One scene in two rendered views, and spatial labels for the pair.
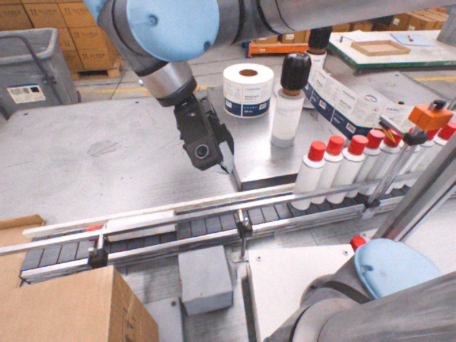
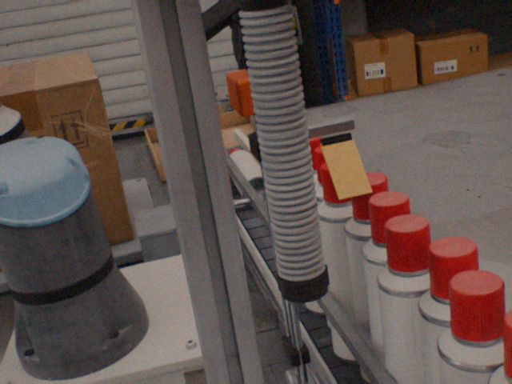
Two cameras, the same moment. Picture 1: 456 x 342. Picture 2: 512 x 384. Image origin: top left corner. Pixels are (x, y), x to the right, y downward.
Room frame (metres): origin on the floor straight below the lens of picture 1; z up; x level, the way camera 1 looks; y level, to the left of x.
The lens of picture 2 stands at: (0.39, -0.95, 1.32)
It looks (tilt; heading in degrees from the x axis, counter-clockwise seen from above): 21 degrees down; 93
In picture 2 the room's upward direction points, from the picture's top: 9 degrees counter-clockwise
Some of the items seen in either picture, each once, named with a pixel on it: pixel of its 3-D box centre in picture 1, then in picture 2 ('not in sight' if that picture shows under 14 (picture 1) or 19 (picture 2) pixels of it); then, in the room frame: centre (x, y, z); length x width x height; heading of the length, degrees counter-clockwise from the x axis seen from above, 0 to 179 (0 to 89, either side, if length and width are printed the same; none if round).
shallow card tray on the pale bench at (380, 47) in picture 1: (379, 47); not in sight; (1.96, -1.15, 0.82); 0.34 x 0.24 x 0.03; 101
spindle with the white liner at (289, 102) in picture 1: (289, 102); not in sight; (0.71, -0.20, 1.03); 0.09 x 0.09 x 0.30
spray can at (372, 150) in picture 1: (360, 165); (378, 281); (0.46, -0.35, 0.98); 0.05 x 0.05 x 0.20
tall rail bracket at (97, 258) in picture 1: (106, 258); not in sight; (0.24, 0.26, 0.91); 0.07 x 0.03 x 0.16; 13
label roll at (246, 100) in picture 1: (247, 89); not in sight; (0.96, -0.08, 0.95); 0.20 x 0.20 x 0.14
